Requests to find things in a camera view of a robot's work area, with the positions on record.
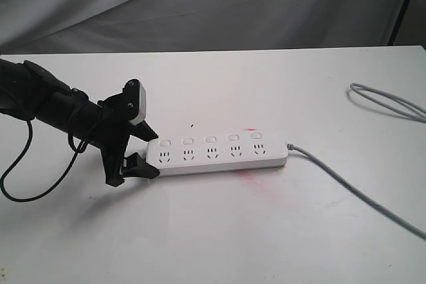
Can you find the white five-outlet power strip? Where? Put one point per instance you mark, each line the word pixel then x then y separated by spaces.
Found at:
pixel 211 153

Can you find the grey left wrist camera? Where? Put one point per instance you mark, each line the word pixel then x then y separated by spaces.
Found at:
pixel 141 108

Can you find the white backdrop cloth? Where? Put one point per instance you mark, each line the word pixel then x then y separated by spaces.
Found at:
pixel 127 26

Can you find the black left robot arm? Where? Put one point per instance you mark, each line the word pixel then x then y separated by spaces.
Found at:
pixel 28 91

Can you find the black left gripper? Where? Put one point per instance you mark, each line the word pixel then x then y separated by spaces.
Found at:
pixel 113 132

